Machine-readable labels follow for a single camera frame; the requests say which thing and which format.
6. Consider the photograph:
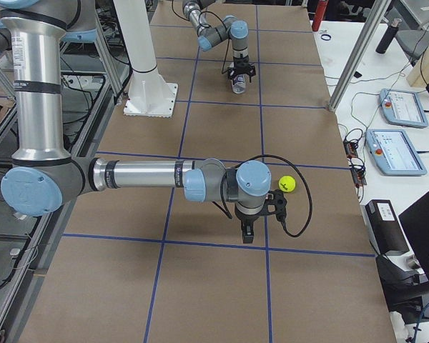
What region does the blue tennis ball can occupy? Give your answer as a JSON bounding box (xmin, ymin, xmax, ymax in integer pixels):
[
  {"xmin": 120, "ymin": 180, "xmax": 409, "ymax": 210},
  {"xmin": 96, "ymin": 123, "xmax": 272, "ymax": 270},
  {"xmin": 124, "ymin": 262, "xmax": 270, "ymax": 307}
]
[{"xmin": 232, "ymin": 74, "xmax": 246, "ymax": 94}]

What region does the yellow tennis ball wilson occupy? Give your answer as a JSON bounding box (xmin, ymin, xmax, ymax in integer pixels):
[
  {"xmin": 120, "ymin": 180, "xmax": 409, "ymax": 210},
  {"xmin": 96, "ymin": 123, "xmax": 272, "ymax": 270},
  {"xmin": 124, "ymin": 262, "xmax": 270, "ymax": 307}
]
[{"xmin": 278, "ymin": 175, "xmax": 296, "ymax": 193}]

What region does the red water bottle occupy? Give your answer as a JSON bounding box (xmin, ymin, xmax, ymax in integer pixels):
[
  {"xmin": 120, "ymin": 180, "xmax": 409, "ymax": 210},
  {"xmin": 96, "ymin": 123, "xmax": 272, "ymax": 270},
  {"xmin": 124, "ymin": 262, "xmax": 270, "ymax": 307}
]
[{"xmin": 312, "ymin": 0, "xmax": 328, "ymax": 32}]

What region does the small electronics board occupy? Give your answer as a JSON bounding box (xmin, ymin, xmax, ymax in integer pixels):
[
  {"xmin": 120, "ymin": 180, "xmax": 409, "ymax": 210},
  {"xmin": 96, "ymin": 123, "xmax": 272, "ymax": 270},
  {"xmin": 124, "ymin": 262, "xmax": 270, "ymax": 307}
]
[{"xmin": 343, "ymin": 140, "xmax": 358, "ymax": 158}]

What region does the black box with label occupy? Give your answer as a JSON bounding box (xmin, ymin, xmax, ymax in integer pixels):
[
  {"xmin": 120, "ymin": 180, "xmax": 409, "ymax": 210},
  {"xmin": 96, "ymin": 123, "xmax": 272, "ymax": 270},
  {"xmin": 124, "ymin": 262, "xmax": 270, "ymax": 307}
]
[{"xmin": 365, "ymin": 199, "xmax": 410, "ymax": 256}]

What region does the black water bottle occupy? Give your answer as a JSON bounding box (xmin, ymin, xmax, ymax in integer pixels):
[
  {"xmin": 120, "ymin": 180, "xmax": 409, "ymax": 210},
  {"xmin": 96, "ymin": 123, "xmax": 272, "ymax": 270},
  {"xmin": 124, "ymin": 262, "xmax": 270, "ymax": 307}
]
[{"xmin": 375, "ymin": 18, "xmax": 402, "ymax": 54}]

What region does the lower teach pendant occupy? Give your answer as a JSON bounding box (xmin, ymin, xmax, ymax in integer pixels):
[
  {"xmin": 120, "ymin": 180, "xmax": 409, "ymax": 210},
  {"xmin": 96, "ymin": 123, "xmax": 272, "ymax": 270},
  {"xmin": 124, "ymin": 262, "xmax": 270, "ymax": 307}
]
[{"xmin": 365, "ymin": 129, "xmax": 427, "ymax": 177}]

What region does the teach pendant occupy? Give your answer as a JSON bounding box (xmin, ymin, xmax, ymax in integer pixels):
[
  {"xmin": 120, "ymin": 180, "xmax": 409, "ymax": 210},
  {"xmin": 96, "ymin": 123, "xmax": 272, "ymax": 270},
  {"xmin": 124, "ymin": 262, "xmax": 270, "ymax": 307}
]
[
  {"xmin": 365, "ymin": 129, "xmax": 427, "ymax": 177},
  {"xmin": 379, "ymin": 89, "xmax": 428, "ymax": 129}
]

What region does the upper teach pendant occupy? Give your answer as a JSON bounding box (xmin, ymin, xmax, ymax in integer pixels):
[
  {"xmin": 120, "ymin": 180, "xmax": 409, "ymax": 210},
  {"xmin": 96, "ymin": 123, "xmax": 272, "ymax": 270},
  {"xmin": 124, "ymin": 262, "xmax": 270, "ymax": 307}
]
[{"xmin": 379, "ymin": 89, "xmax": 428, "ymax": 129}]

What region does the black monitor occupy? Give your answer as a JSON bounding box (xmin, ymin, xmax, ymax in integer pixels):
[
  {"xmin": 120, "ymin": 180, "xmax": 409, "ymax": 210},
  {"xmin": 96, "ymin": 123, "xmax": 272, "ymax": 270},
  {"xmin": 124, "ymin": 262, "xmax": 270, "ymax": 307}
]
[{"xmin": 399, "ymin": 191, "xmax": 429, "ymax": 278}]

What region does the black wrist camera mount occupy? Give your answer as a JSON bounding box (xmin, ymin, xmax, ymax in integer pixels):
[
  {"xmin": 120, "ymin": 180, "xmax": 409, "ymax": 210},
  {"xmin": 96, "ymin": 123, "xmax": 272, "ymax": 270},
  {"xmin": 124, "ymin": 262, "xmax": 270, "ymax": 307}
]
[{"xmin": 266, "ymin": 189, "xmax": 287, "ymax": 222}]

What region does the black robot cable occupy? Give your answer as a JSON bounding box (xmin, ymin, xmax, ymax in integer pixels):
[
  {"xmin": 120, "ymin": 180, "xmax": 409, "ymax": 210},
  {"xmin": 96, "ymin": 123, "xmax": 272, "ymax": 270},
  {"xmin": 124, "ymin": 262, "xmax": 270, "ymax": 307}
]
[{"xmin": 214, "ymin": 154, "xmax": 313, "ymax": 238}]

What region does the aluminium frame post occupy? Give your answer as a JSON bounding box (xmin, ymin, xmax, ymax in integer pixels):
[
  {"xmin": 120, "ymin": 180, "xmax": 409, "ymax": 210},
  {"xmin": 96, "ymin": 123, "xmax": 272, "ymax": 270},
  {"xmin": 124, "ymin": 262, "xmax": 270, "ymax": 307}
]
[{"xmin": 327, "ymin": 0, "xmax": 391, "ymax": 112}]

